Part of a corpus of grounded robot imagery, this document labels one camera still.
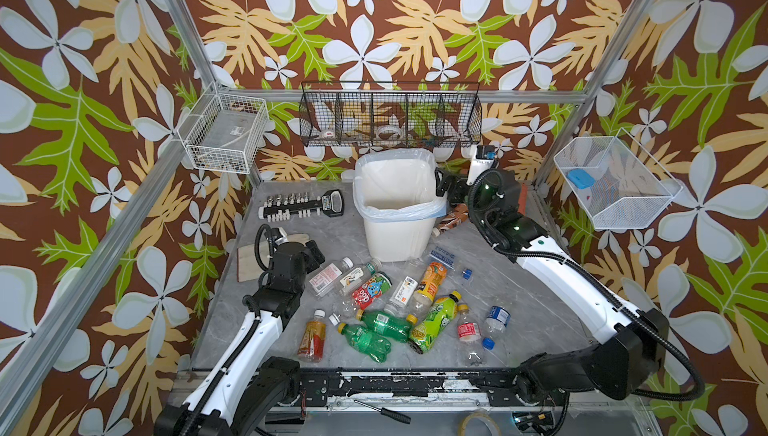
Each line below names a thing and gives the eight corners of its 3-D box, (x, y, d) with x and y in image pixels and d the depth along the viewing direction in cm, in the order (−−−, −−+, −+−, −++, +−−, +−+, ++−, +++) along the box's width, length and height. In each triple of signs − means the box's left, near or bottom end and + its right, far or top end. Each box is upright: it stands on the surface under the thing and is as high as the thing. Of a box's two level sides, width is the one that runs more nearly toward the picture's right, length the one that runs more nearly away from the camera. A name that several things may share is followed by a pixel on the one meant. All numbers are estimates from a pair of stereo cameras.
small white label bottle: (382, 311, 88) (382, 306, 85) (400, 276, 95) (400, 271, 92) (401, 321, 86) (402, 316, 83) (418, 285, 93) (419, 279, 90)
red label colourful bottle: (352, 320, 86) (350, 314, 82) (340, 305, 89) (339, 299, 85) (393, 287, 93) (393, 280, 89) (381, 274, 96) (381, 267, 92)
